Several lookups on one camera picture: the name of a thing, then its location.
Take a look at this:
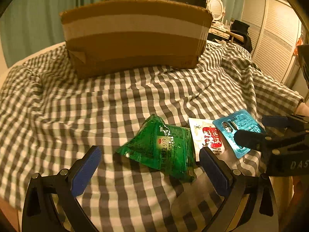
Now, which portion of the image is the blue blister pack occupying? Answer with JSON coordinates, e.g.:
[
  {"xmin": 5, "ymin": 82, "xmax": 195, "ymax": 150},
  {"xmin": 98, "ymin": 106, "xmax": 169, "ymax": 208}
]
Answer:
[{"xmin": 212, "ymin": 109, "xmax": 267, "ymax": 159}]

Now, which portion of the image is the red white sachet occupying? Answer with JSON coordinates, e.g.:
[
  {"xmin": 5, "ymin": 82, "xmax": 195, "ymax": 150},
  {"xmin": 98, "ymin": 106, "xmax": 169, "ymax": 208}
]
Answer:
[{"xmin": 188, "ymin": 118, "xmax": 225, "ymax": 162}]

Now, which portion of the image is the grey checkered blanket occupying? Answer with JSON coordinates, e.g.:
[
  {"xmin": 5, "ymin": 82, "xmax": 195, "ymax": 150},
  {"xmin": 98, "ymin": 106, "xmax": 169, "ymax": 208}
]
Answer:
[{"xmin": 1, "ymin": 43, "xmax": 303, "ymax": 231}]

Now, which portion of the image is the green sachet packet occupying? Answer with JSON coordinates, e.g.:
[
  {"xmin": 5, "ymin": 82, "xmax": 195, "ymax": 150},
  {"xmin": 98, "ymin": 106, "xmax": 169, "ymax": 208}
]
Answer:
[{"xmin": 116, "ymin": 114, "xmax": 196, "ymax": 182}]

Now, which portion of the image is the wooden chair with clothes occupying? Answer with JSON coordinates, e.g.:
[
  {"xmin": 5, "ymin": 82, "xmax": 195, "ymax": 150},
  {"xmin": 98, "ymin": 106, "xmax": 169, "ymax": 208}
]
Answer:
[{"xmin": 230, "ymin": 20, "xmax": 252, "ymax": 53}]

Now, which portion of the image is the white louvered wardrobe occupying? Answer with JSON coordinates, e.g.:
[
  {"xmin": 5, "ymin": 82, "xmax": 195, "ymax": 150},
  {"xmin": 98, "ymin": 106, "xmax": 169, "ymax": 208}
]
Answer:
[{"xmin": 241, "ymin": 0, "xmax": 301, "ymax": 83}]

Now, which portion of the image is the white dressing table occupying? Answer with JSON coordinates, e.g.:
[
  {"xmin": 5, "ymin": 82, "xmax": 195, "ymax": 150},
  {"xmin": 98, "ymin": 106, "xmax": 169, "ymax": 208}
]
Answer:
[{"xmin": 209, "ymin": 21, "xmax": 244, "ymax": 43}]

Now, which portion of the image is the white oval vanity mirror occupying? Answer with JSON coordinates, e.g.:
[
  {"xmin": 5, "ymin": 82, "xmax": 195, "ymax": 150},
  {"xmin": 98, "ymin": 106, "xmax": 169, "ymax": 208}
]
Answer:
[{"xmin": 207, "ymin": 0, "xmax": 225, "ymax": 21}]

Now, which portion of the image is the brown cardboard box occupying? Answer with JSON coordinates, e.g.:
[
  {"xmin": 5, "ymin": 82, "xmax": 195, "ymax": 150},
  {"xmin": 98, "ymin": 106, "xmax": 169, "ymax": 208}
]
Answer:
[{"xmin": 60, "ymin": 0, "xmax": 213, "ymax": 78}]

